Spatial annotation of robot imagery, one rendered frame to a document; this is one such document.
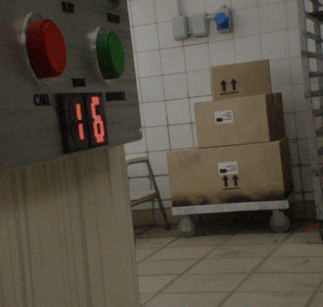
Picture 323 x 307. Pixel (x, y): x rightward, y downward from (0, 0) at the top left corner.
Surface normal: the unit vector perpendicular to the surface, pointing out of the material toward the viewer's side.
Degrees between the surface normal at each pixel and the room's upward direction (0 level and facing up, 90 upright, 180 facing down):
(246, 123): 91
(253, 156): 88
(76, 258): 90
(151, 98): 90
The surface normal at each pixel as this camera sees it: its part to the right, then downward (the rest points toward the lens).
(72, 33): 0.96, -0.09
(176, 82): -0.33, 0.08
